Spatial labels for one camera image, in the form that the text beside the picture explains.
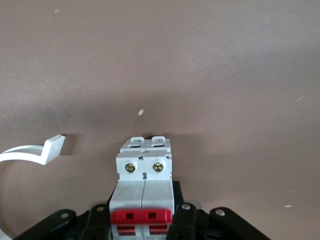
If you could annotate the small white curved clamp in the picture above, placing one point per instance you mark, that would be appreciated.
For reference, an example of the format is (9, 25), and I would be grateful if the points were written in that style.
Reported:
(52, 147)

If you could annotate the white circuit breaker red toggles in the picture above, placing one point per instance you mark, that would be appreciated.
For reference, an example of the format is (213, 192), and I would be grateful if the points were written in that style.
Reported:
(142, 192)

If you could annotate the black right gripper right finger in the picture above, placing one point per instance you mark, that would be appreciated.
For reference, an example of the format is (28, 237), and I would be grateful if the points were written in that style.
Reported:
(185, 225)

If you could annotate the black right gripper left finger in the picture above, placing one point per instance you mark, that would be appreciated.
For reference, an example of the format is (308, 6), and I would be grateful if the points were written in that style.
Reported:
(95, 225)

